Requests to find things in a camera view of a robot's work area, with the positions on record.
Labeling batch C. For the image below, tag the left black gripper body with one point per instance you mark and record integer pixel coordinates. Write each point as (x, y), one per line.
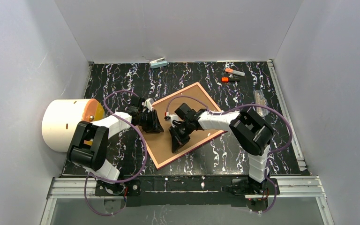
(152, 120)

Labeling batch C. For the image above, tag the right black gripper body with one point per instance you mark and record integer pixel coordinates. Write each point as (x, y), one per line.
(179, 131)

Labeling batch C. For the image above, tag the brown cardboard backing board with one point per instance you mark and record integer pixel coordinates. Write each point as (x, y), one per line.
(164, 143)

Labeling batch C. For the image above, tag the pink picture frame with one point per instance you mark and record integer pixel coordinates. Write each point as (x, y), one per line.
(167, 161)

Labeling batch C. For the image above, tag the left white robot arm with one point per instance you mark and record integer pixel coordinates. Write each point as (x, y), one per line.
(88, 147)

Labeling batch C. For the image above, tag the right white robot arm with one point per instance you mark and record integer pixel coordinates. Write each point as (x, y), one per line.
(252, 132)

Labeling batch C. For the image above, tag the orange black marker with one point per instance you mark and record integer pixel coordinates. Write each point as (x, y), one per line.
(229, 79)

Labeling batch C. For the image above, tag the light blue stapler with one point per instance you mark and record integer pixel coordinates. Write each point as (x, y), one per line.
(158, 63)

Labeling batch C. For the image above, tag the orange grey marker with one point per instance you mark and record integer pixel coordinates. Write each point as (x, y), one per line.
(234, 72)

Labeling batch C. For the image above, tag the clear plastic packet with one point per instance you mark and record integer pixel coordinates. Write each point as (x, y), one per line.
(260, 100)

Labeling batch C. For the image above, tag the white cylinder container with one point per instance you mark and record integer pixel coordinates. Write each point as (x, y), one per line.
(62, 117)

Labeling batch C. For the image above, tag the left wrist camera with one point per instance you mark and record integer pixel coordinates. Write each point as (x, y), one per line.
(148, 104)

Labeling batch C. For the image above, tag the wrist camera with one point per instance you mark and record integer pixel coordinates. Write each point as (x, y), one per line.
(148, 104)
(173, 119)

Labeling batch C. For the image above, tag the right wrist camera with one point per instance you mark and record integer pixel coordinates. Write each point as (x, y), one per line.
(173, 119)

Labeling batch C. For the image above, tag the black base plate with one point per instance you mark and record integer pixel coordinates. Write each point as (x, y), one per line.
(149, 190)

